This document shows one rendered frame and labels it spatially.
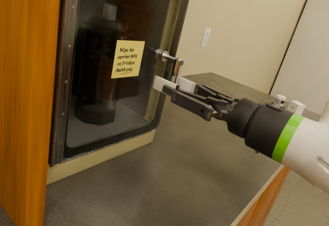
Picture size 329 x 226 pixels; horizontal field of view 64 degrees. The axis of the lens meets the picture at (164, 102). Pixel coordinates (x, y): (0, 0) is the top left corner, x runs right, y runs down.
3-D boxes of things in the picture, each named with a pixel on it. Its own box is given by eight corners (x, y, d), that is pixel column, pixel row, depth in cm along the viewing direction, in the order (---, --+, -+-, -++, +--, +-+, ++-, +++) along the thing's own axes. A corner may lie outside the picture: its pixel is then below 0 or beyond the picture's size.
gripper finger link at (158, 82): (177, 99, 58) (175, 99, 57) (153, 87, 62) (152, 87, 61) (180, 86, 57) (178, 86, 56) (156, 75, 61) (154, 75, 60)
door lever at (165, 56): (160, 87, 66) (153, 88, 64) (168, 50, 63) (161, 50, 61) (176, 96, 63) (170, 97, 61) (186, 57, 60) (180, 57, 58)
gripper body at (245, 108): (268, 101, 53) (227, 84, 58) (252, 108, 46) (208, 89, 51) (255, 134, 55) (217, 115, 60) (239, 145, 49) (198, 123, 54)
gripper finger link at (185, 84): (194, 83, 61) (196, 83, 62) (171, 73, 65) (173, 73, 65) (191, 95, 62) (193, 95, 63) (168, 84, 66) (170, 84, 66)
